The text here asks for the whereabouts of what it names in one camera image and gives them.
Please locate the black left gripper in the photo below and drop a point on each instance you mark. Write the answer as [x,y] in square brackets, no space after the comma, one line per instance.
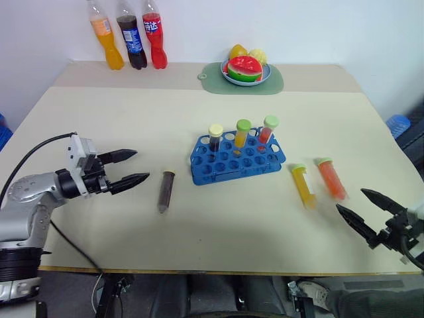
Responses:
[96,180]

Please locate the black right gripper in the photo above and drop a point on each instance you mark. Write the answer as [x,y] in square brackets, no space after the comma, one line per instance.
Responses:
[399,232]

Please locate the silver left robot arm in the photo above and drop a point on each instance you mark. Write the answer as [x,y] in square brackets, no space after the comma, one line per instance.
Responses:
[30,205]

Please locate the dark liquid tube yellow cap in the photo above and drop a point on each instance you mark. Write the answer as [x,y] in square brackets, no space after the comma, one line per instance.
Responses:
[166,192]
[215,137]

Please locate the red liquid tube green cap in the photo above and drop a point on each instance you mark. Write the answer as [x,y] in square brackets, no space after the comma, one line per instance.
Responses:
[331,180]
[267,130]

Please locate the orange liquid tube green cap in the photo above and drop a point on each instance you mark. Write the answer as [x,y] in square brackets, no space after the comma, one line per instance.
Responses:
[304,185]
[241,134]

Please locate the blue test tube rack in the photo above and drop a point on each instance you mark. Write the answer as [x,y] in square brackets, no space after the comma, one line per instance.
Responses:
[232,167]

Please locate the dark chair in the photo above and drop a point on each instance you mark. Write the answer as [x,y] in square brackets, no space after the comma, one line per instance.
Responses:
[412,139]

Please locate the blue plastic stool stack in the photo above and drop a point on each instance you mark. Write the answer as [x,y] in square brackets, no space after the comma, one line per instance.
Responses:
[397,126]

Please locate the dark trouser leg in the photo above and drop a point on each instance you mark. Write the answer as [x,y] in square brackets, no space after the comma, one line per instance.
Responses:
[374,303]

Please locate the white shoe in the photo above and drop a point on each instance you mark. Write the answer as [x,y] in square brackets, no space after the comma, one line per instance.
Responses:
[314,293]

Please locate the black table clamp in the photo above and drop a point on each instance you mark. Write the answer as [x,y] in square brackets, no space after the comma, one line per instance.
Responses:
[298,299]

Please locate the green silicone mat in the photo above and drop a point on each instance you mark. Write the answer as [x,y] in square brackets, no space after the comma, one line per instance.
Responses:
[212,84]

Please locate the orange soda bottle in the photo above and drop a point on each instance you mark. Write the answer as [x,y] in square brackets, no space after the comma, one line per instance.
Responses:
[109,43]

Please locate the blue plastic crate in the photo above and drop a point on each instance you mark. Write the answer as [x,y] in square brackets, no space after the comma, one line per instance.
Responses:
[4,132]

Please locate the cola bottle blue label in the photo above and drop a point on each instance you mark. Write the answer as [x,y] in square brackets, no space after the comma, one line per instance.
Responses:
[132,39]

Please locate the red soda bottle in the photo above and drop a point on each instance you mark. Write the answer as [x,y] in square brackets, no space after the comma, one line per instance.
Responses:
[155,39]

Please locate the toy watermelon slice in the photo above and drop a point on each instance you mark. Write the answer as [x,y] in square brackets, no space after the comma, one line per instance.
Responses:
[245,69]

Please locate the toy orange fruit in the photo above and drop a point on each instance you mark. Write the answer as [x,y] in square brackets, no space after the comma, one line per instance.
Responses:
[238,51]

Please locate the light blue plate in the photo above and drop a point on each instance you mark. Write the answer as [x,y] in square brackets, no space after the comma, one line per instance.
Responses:
[266,74]

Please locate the pale yellow toy fruit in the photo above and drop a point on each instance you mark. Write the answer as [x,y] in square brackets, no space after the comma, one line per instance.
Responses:
[259,55]

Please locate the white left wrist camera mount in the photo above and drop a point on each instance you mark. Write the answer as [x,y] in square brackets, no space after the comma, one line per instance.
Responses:
[79,150]

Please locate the black table leg frame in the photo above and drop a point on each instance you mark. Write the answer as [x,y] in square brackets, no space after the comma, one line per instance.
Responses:
[111,295]

